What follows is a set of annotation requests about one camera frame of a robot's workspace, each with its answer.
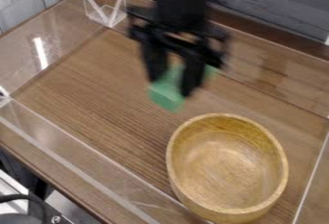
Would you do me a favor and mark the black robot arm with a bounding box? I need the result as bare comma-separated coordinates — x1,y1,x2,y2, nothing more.
127,0,229,97

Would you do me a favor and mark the clear acrylic front wall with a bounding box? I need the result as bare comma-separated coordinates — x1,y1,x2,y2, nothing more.
0,98,208,224

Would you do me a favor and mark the brown wooden bowl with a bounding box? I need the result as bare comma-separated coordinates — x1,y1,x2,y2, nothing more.
166,113,289,224

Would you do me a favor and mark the clear acrylic corner bracket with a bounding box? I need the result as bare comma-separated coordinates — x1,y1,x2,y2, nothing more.
82,0,127,28

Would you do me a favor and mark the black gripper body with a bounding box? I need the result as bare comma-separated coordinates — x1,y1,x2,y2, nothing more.
127,6,230,68

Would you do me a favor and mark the black cable lower left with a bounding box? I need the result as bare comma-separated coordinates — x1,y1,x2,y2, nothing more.
0,194,46,224

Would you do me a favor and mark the green rectangular block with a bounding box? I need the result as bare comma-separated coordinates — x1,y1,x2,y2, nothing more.
147,63,221,112

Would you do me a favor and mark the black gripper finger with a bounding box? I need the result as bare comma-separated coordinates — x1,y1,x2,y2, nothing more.
142,41,169,82
181,50,206,97

